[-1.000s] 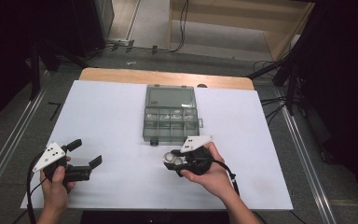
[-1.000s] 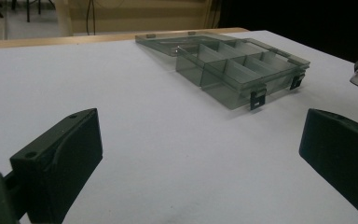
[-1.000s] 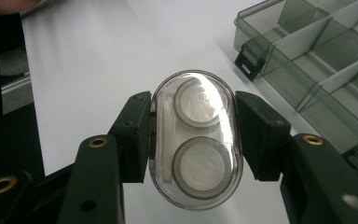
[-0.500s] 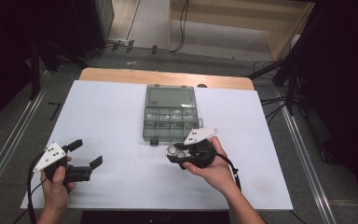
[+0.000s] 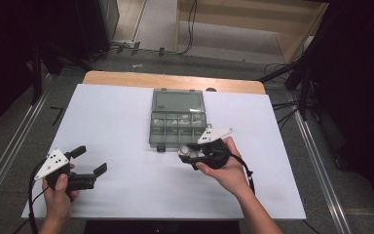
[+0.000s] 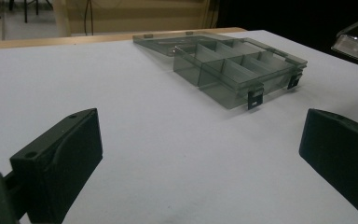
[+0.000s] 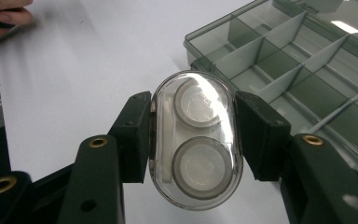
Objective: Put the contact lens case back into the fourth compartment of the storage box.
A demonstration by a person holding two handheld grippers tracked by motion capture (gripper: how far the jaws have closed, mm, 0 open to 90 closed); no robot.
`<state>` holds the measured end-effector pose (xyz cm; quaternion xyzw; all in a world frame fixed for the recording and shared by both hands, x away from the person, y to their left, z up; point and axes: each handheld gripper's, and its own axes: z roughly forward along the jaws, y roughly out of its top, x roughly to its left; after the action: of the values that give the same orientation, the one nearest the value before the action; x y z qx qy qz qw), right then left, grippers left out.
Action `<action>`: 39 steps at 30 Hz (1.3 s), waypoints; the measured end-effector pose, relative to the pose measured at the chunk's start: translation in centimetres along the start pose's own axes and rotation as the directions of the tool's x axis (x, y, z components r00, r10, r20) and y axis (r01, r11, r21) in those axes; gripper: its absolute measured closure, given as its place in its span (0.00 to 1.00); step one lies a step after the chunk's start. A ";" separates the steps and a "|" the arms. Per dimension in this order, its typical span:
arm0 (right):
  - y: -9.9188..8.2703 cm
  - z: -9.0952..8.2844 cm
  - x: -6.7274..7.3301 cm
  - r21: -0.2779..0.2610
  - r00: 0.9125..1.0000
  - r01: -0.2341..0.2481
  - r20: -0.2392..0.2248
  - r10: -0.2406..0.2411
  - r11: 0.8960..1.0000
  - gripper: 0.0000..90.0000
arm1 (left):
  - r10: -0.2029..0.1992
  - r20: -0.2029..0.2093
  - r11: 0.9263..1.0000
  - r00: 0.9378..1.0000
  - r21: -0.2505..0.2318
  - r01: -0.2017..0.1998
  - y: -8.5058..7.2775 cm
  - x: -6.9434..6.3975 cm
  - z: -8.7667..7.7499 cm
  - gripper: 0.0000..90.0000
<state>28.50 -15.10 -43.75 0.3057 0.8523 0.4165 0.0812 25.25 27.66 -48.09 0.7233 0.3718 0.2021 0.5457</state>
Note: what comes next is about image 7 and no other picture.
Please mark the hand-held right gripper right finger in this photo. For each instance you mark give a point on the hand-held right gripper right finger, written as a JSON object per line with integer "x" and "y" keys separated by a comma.
{"x": 261, "y": 137}

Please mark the clear oval plastic case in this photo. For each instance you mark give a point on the clear oval plastic case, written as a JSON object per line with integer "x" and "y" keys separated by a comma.
{"x": 195, "y": 140}

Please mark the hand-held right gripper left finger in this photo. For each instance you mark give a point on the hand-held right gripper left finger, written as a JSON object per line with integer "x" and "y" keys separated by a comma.
{"x": 133, "y": 137}

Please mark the translucent grey organizer box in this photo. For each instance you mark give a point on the translucent grey organizer box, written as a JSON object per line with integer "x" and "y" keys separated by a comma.
{"x": 292, "y": 71}

